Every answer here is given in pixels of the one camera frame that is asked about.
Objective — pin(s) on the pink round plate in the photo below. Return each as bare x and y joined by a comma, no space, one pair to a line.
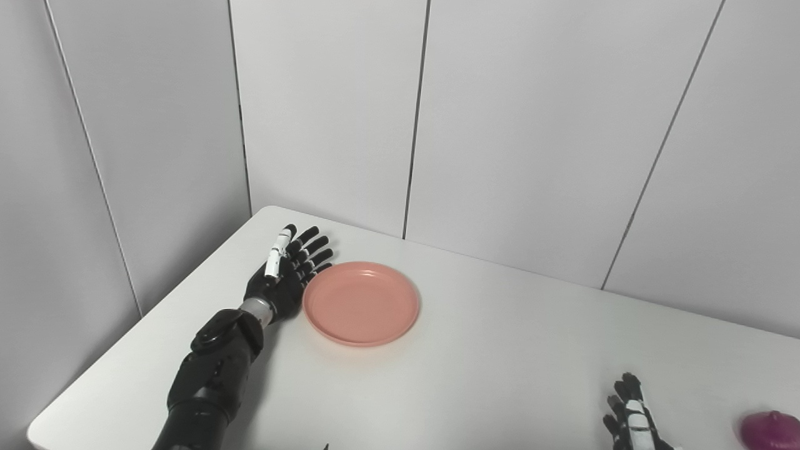
361,304

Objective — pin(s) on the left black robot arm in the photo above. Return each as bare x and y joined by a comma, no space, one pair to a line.
209,375

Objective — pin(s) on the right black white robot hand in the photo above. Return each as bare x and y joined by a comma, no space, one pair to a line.
637,431

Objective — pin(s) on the purple red onion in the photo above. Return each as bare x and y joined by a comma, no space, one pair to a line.
774,432

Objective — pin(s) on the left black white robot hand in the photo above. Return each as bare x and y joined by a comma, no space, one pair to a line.
281,294

